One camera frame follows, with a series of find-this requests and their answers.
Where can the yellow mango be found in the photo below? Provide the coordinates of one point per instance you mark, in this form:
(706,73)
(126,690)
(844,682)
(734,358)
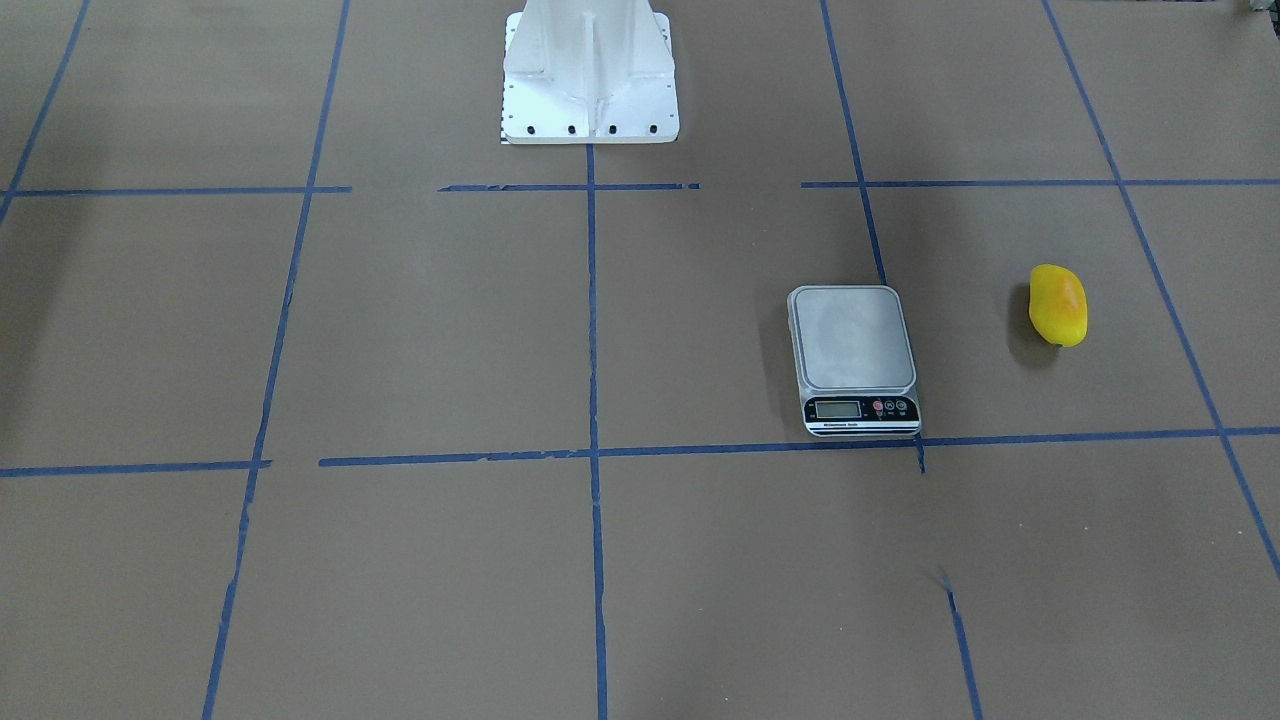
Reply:
(1058,306)

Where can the digital kitchen scale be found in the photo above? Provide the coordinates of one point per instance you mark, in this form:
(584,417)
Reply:
(855,369)

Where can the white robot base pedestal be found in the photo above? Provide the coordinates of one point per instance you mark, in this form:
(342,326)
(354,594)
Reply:
(589,72)

